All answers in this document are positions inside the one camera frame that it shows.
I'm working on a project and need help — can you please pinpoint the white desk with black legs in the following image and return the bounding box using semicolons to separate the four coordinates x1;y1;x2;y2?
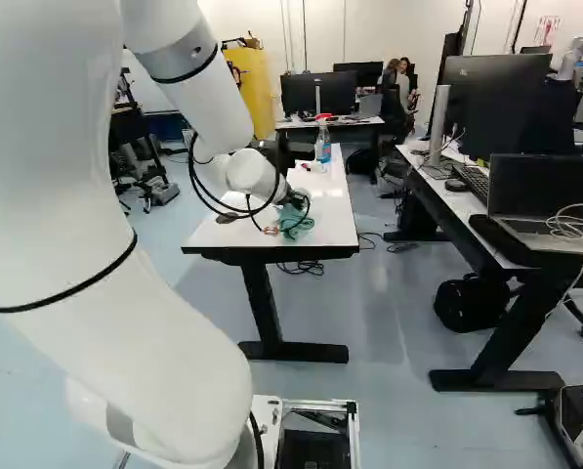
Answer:
395;140;583;394

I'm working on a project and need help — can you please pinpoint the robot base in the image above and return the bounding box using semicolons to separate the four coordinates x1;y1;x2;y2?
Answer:
248;394;361;469

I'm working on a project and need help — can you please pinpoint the black backpack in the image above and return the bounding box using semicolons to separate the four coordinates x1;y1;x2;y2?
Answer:
433;272;513;335

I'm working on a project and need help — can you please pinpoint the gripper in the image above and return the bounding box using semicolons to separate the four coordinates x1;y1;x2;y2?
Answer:
261;188;313;237

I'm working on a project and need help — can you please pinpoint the clear spray bottle, red trigger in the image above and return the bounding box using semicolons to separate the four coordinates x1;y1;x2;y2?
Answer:
314;112;334;165

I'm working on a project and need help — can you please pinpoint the open black laptop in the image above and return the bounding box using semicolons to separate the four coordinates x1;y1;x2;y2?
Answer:
484;152;583;246

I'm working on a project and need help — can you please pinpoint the small white and red object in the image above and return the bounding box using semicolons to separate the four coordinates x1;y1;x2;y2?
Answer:
294;159;329;175

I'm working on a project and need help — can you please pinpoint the large black monitor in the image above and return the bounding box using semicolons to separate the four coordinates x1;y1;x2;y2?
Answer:
437;52;581;162

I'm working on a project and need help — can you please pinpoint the green towel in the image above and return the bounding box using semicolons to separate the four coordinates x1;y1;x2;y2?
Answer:
276;203;316;242

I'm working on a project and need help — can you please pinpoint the black equipment box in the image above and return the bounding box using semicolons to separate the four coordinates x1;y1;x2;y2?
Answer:
514;382;583;469

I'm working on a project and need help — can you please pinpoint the black monitor on silver stand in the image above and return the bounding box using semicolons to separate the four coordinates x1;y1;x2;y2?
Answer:
279;70;358;120

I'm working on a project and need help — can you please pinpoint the white table with black legs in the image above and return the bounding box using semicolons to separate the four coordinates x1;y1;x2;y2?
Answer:
180;142;361;365

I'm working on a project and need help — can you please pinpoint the yellow cabinet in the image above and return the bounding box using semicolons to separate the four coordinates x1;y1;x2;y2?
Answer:
221;45;278;141

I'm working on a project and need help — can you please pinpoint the white cable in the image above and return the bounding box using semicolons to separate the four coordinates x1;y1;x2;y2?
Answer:
544;202;583;307

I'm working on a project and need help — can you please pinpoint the white desk with black frame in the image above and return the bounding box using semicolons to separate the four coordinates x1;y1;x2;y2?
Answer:
273;114;387;186

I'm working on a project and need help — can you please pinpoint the person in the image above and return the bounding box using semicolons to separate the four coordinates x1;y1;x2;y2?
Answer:
397;56;420;112
377;58;402;114

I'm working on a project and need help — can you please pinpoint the black keyboard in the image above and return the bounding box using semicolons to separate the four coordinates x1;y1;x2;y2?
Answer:
450;162;493;207

